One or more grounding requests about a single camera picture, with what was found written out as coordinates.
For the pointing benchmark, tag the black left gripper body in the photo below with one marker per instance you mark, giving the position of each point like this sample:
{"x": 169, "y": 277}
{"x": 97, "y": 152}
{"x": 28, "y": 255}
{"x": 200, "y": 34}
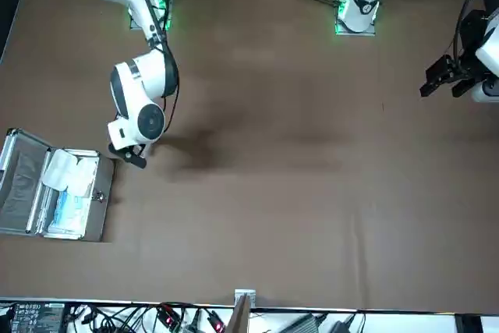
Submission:
{"x": 471, "y": 69}

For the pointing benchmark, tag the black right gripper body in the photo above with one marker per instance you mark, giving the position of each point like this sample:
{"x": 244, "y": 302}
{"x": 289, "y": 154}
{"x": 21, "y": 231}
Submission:
{"x": 128, "y": 148}

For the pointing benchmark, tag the clear plastic medicine box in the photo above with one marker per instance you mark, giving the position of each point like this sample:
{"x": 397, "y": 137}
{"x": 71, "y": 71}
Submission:
{"x": 58, "y": 167}

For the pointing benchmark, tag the aluminium medical kit case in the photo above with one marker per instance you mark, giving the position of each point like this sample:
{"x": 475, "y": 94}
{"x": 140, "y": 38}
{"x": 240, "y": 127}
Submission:
{"x": 23, "y": 185}

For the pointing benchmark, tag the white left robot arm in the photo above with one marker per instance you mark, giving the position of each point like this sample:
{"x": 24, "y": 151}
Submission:
{"x": 364, "y": 1}

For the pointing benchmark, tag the black box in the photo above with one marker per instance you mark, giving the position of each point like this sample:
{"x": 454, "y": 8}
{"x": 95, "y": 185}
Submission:
{"x": 468, "y": 325}

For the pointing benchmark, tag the blue white mask packet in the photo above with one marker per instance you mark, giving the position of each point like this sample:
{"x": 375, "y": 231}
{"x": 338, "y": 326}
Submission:
{"x": 70, "y": 212}

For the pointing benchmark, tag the black plug with red light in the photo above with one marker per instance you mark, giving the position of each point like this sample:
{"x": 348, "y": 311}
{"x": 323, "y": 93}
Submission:
{"x": 167, "y": 315}
{"x": 216, "y": 321}

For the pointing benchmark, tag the black labelled power adapter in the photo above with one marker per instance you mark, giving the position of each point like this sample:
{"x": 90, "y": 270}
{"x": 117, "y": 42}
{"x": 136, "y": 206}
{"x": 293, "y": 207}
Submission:
{"x": 35, "y": 317}

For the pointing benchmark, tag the brown board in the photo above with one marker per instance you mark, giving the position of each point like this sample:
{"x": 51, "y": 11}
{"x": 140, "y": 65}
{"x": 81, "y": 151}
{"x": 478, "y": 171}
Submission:
{"x": 239, "y": 317}

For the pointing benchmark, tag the grey power adapter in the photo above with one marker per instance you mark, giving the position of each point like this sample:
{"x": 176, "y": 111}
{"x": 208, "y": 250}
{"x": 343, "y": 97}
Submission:
{"x": 304, "y": 325}

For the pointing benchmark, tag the small black power adapter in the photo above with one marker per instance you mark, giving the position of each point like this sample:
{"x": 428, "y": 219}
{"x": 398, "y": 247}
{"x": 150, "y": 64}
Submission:
{"x": 345, "y": 327}

